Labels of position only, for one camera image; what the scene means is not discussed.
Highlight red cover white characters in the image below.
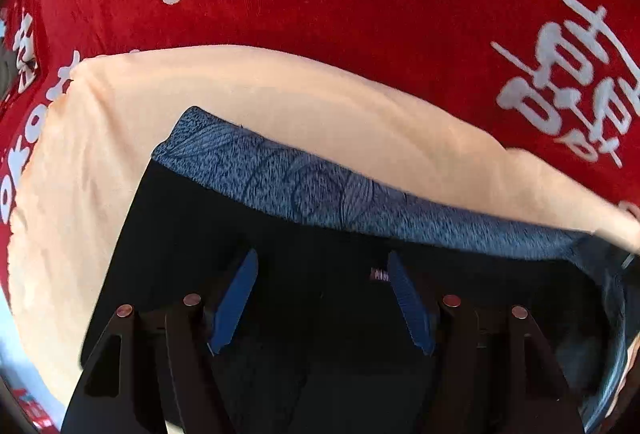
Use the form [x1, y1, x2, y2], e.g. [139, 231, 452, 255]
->
[1, 0, 639, 242]

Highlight peach cream blanket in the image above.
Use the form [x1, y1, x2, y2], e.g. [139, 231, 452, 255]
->
[9, 46, 639, 417]

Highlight black pants blue patterned trim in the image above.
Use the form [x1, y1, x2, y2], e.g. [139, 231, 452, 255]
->
[80, 107, 639, 433]

